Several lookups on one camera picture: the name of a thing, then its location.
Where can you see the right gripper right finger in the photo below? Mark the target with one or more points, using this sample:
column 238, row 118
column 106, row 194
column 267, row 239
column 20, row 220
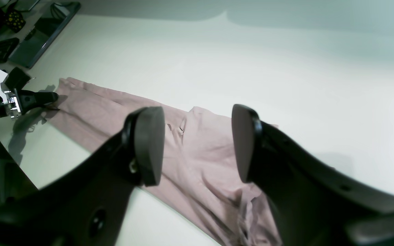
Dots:
column 312, row 203

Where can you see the pale pink T-shirt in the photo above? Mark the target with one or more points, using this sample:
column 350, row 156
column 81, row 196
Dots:
column 199, row 179

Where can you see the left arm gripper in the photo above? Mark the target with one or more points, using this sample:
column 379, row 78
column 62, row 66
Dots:
column 14, row 101

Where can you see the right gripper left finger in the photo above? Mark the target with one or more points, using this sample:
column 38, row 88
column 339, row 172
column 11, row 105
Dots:
column 86, row 207

